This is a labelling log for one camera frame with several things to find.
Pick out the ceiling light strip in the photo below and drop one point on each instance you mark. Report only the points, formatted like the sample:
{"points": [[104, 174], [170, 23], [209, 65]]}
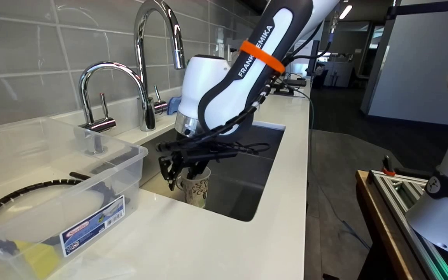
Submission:
{"points": [[346, 11]]}

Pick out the stainless steel sink basin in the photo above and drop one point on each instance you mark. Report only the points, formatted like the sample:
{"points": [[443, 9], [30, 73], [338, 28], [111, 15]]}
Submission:
{"points": [[234, 180]]}

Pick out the black stereo camera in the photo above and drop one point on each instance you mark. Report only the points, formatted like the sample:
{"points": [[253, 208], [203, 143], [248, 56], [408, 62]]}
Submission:
{"points": [[293, 85]]}

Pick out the tall chrome gooseneck faucet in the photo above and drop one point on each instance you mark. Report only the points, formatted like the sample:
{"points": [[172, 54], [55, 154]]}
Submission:
{"points": [[141, 62]]}

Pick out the blue sponge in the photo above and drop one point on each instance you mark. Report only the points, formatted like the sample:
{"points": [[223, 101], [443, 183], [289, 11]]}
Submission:
{"points": [[174, 105]]}

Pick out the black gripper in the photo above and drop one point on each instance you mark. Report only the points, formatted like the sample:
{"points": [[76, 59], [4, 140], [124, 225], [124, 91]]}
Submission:
{"points": [[202, 149]]}

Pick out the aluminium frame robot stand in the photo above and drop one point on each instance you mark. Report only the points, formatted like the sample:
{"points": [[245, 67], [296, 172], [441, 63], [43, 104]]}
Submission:
{"points": [[390, 207]]}

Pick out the small chrome faucet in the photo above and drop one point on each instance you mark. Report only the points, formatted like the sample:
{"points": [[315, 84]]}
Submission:
{"points": [[108, 65]]}

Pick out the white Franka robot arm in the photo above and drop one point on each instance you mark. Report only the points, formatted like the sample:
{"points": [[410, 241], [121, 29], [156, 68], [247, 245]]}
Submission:
{"points": [[219, 87]]}

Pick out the yellow sponge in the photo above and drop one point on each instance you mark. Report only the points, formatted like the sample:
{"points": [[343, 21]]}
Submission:
{"points": [[38, 258]]}

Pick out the patterned paper cup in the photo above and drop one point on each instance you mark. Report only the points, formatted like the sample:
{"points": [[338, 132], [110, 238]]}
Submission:
{"points": [[195, 188]]}

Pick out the clear plastic storage bin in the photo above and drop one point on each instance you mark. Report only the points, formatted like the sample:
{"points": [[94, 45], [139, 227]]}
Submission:
{"points": [[54, 155]]}

